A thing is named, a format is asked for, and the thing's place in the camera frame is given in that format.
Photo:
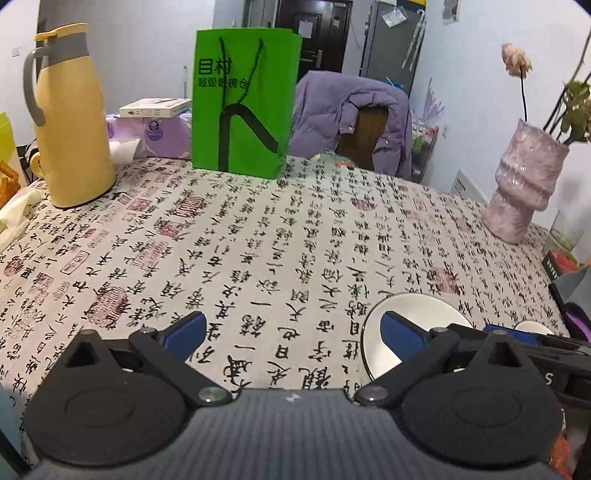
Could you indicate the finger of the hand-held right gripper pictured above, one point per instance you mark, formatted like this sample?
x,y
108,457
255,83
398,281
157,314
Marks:
x,y
517,334

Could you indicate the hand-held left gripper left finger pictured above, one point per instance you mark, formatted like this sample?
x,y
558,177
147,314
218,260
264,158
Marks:
x,y
184,334

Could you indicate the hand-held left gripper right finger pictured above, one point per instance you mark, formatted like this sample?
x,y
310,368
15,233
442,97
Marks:
x,y
399,334

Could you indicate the white bowl dark rim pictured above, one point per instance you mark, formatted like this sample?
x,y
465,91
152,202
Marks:
x,y
535,325

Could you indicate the large cream plate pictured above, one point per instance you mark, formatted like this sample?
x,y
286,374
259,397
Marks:
x,y
415,304

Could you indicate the grey and purple cloth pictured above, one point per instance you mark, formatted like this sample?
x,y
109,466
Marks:
x,y
575,295

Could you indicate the red box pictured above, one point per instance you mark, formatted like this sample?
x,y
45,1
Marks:
x,y
561,262

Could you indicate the clear glass cup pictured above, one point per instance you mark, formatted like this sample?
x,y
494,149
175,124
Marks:
x,y
567,230

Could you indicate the calligraphy print tablecloth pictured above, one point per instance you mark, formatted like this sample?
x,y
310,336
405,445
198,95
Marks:
x,y
277,240

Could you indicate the pink textured vase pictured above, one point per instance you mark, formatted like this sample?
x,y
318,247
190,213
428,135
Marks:
x,y
526,184

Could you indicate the white board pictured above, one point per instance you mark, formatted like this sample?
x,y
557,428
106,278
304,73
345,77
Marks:
x,y
468,187

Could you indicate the colourful patterned cushion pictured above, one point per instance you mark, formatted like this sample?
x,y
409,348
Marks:
x,y
337,160

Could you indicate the storage rack with bottles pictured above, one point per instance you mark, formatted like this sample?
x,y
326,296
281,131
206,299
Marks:
x,y
424,147

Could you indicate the white tissue paper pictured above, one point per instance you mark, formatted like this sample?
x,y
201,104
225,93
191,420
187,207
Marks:
x,y
123,150

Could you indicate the wooden chair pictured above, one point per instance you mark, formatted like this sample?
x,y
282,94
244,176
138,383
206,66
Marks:
x,y
364,138

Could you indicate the purple tissue pack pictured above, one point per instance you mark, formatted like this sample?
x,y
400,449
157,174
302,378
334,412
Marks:
x,y
161,136

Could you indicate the white gloves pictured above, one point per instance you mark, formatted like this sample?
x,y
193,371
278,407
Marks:
x,y
18,217

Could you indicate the yellow ceramic mug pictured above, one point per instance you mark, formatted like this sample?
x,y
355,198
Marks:
x,y
36,164

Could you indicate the white flat box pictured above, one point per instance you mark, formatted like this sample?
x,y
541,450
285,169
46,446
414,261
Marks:
x,y
154,107

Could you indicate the purple padded jacket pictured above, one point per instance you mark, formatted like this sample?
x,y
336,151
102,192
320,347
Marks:
x,y
323,110

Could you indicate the lime green snack bag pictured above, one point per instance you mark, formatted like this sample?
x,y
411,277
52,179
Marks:
x,y
9,157

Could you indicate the blue plastic bag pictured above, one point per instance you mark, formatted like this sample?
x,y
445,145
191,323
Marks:
x,y
395,83

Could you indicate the green paper bag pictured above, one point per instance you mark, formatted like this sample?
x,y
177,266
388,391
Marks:
x,y
249,69

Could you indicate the dried pink rose bouquet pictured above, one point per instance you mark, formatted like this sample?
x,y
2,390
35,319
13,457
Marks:
x,y
515,60

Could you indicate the grey refrigerator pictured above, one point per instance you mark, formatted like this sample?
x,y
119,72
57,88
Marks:
x,y
388,46

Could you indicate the folded pale umbrella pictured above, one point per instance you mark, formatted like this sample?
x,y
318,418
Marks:
x,y
415,37

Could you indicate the dark brown entrance door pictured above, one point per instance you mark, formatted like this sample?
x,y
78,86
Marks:
x,y
323,27

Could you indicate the yellow box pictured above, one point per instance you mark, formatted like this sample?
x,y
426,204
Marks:
x,y
413,2

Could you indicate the purple wall sticker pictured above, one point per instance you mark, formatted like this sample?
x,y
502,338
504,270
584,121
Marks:
x,y
434,101

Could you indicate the wall poster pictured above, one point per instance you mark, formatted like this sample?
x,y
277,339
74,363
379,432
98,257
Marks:
x,y
451,10

